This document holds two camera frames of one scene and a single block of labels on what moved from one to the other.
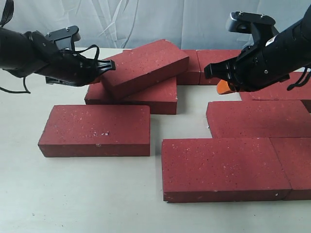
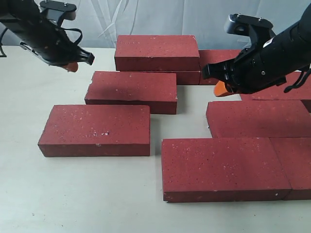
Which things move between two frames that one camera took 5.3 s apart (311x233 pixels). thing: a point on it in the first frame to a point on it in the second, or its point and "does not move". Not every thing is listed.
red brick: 138,66 to 157,53
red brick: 192,76 does not move
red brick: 96,130 does not move
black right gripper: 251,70 does not move
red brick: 162,98 does not move
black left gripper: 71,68 to 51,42
